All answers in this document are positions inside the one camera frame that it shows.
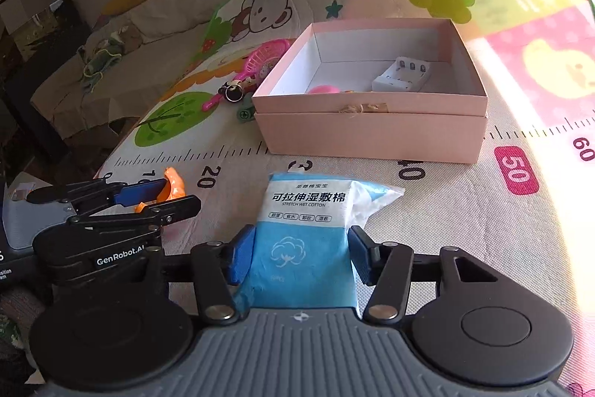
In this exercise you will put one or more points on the beige sofa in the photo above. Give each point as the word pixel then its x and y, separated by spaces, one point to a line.
pixel 153 39

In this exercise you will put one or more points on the green knitted cloth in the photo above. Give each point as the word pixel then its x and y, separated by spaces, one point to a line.
pixel 104 55

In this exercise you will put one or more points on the orange plastic toy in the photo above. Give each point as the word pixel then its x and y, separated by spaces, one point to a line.
pixel 175 185

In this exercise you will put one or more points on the pink round toy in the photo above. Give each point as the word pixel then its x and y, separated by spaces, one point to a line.
pixel 323 90

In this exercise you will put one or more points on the blue cotton pad packet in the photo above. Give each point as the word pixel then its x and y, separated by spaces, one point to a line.
pixel 302 234

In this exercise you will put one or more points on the pink cardboard box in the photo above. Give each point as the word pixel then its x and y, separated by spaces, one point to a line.
pixel 372 132

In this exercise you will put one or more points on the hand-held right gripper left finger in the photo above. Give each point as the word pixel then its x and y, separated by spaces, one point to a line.
pixel 241 256

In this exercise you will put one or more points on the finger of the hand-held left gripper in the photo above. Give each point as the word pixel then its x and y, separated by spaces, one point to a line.
pixel 139 193
pixel 179 207

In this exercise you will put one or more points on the printed cartoon play mat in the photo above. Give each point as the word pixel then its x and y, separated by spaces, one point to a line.
pixel 465 201

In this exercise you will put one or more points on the white battery charger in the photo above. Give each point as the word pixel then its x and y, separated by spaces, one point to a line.
pixel 402 76

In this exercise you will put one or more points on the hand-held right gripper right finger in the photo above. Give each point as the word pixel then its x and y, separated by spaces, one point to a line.
pixel 359 249

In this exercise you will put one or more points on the grey and black box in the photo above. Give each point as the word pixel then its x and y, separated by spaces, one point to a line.
pixel 28 220

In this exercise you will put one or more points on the small green toy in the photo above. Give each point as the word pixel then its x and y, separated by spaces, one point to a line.
pixel 245 114

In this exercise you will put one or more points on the pink toy racket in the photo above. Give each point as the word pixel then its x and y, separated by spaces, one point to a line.
pixel 262 60

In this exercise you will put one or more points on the black cabinet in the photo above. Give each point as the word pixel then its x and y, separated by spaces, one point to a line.
pixel 32 34

